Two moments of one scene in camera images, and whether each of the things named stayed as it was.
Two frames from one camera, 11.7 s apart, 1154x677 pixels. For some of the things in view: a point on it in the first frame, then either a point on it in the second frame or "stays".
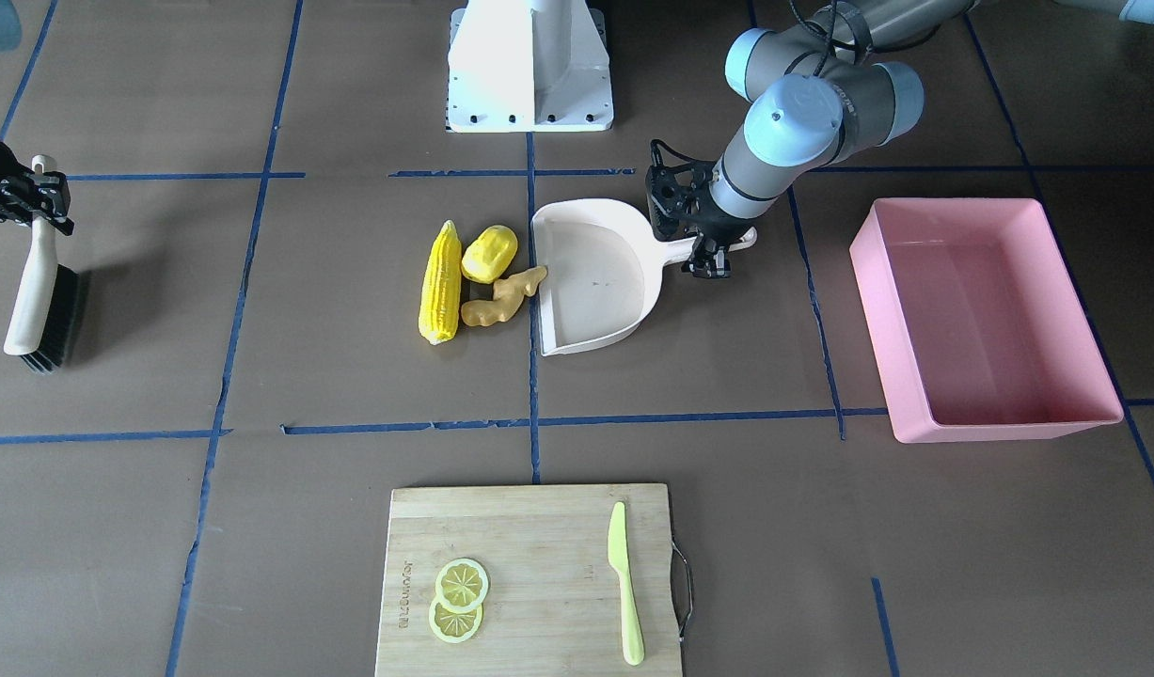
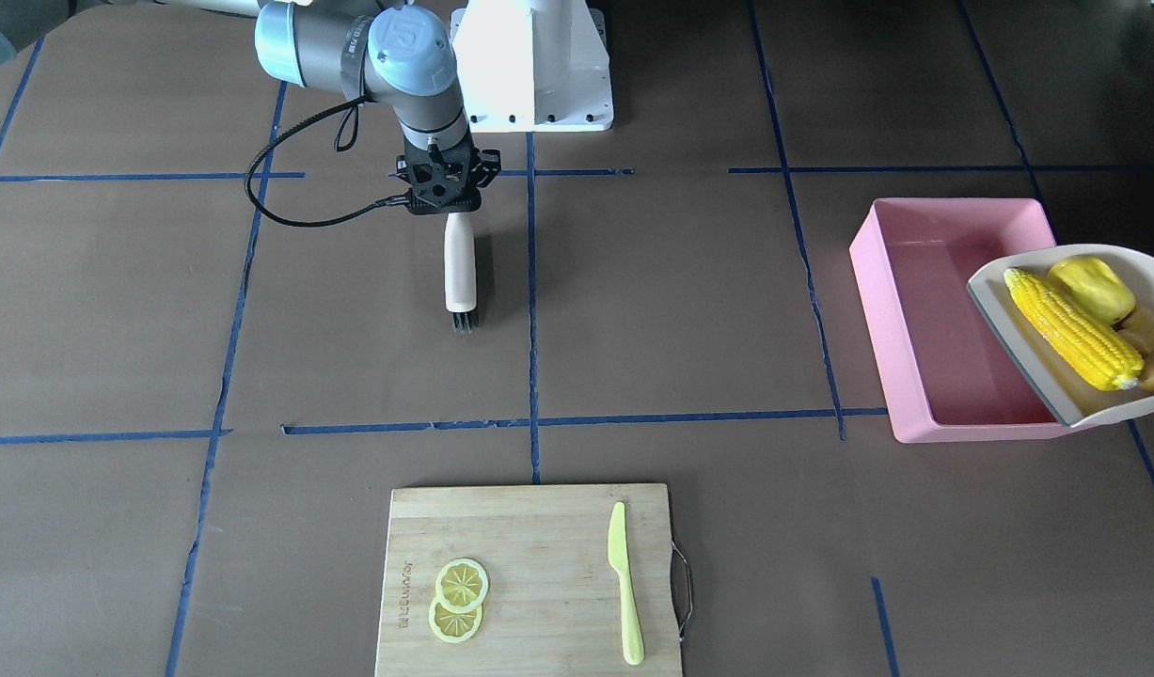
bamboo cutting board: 554,604 stays
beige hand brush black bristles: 43,318 -> 460,274
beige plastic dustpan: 599,267 -> 1077,401
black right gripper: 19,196 -> 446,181
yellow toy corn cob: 439,308 -> 1088,347
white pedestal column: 529,66 stays
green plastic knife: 632,644 stays
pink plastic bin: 979,327 stays
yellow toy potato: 486,258 -> 1096,284
